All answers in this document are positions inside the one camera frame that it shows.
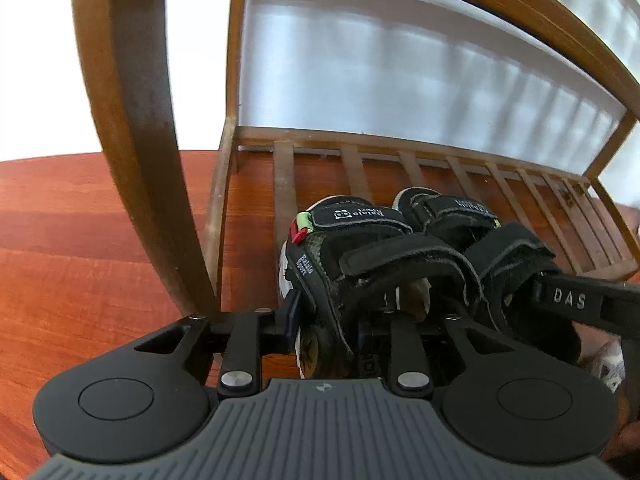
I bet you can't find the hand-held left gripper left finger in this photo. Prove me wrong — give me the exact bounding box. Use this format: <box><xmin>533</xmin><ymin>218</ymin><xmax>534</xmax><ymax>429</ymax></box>
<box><xmin>134</xmin><ymin>289</ymin><xmax>302</xmax><ymax>395</ymax></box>

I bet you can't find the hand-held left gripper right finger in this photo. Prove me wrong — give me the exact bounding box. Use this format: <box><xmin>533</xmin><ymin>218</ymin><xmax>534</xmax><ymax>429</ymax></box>
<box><xmin>360</xmin><ymin>310</ymin><xmax>526</xmax><ymax>397</ymax></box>

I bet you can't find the black strap sandal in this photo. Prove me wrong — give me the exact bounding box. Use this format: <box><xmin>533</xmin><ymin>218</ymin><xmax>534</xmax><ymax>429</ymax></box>
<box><xmin>392</xmin><ymin>187</ymin><xmax>583</xmax><ymax>361</ymax></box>
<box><xmin>278</xmin><ymin>195</ymin><xmax>483</xmax><ymax>381</ymax></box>

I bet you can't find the purple mesh sneaker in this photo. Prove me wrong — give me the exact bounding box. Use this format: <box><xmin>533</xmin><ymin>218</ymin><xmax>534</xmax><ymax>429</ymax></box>
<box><xmin>597</xmin><ymin>342</ymin><xmax>628</xmax><ymax>395</ymax></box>

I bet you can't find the brown wooden shoe rack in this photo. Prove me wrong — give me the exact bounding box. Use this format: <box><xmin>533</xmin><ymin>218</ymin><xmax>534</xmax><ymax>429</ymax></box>
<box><xmin>70</xmin><ymin>0</ymin><xmax>640</xmax><ymax>318</ymax></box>

